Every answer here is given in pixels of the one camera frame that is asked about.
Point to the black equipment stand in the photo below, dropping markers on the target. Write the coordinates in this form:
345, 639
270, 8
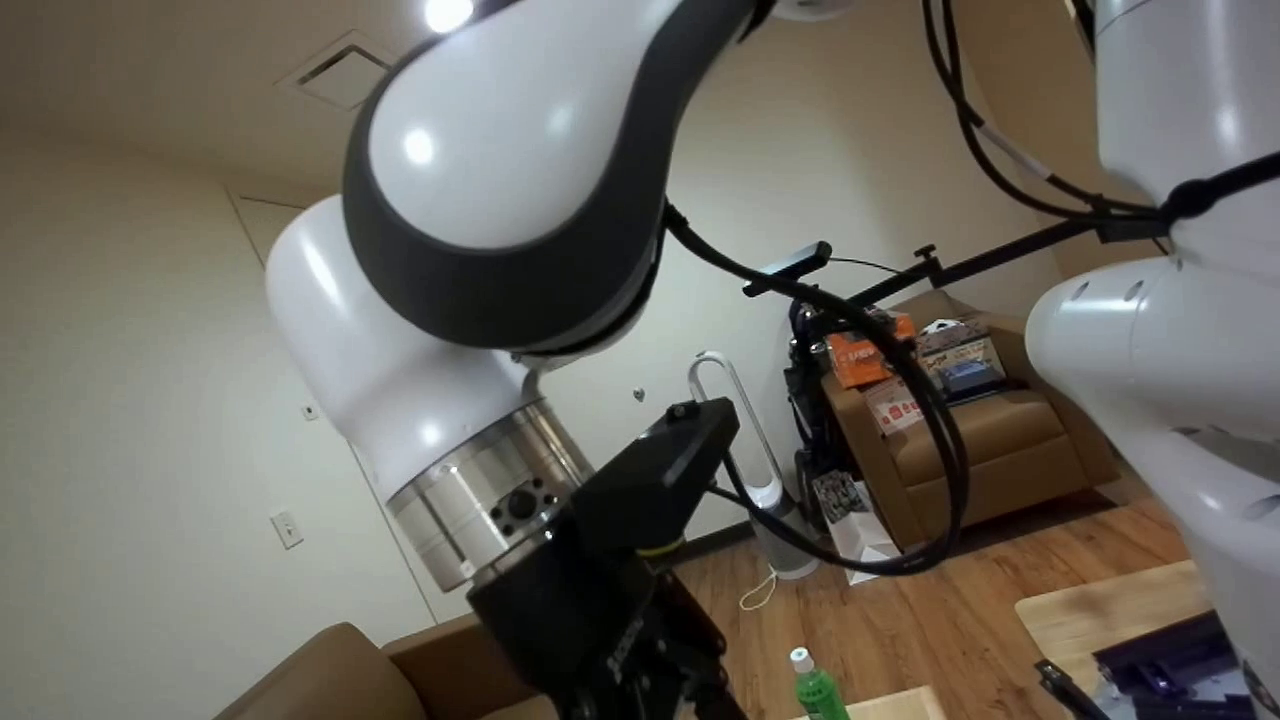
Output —
804, 403

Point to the white paper bag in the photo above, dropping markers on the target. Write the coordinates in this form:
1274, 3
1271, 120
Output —
863, 526

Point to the tan leather armchair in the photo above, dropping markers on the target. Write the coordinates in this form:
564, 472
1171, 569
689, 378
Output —
334, 675

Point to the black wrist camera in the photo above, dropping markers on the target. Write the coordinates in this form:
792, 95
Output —
672, 460

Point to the orange box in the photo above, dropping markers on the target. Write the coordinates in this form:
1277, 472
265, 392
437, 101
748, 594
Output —
863, 359

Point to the white light switch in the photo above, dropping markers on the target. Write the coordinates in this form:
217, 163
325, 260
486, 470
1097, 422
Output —
284, 528

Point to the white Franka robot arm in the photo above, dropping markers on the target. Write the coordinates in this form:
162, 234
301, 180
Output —
443, 145

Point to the blue grey box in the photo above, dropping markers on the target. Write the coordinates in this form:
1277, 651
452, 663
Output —
962, 361

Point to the white bladeless fan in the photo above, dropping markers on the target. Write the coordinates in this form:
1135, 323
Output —
772, 515

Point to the white room door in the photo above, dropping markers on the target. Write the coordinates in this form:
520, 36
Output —
274, 215

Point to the green plastic bottle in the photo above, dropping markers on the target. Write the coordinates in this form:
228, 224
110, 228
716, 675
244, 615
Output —
817, 693

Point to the round ceiling light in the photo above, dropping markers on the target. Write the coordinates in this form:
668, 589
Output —
444, 14

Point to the black clamp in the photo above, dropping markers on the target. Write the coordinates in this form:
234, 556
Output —
1064, 688

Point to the white ceiling vent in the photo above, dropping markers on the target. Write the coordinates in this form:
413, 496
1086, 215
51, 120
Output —
334, 71

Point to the dark blue box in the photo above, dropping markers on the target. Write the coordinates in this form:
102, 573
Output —
1174, 664

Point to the brown leather sofa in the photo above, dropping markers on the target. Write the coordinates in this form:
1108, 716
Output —
1012, 460

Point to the red and white box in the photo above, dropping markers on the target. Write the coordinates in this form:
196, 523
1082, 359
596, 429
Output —
898, 411

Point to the light wooden side table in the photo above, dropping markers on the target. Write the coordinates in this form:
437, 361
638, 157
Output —
1095, 607

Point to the black stereo camera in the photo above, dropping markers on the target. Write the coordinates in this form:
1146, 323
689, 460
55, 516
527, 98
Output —
784, 267

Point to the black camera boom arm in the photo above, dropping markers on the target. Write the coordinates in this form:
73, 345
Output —
1012, 246

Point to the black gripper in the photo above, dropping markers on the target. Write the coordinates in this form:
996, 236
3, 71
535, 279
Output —
575, 615

